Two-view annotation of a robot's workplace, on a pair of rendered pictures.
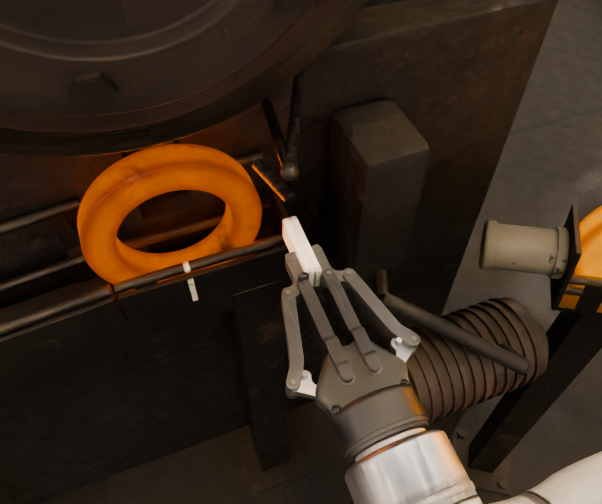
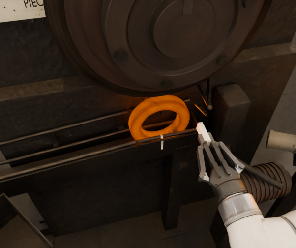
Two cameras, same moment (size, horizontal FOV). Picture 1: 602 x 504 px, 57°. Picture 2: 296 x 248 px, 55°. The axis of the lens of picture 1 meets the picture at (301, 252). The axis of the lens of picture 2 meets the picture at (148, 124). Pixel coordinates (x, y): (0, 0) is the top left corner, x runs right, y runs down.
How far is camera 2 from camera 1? 0.30 m
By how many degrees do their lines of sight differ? 6
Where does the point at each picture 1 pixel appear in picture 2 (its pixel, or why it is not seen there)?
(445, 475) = (252, 205)
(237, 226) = (180, 124)
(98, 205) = (140, 112)
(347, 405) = (220, 183)
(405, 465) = (239, 201)
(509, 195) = (280, 122)
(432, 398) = not seen: hidden behind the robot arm
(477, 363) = (262, 185)
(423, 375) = not seen: hidden behind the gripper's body
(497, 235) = (273, 135)
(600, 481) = not seen: outside the picture
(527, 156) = (289, 106)
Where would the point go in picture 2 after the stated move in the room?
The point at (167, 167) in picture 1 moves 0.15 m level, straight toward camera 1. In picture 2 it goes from (164, 102) to (179, 144)
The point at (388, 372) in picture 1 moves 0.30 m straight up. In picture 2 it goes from (233, 175) to (270, 84)
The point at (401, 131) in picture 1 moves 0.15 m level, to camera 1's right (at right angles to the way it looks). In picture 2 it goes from (241, 95) to (292, 99)
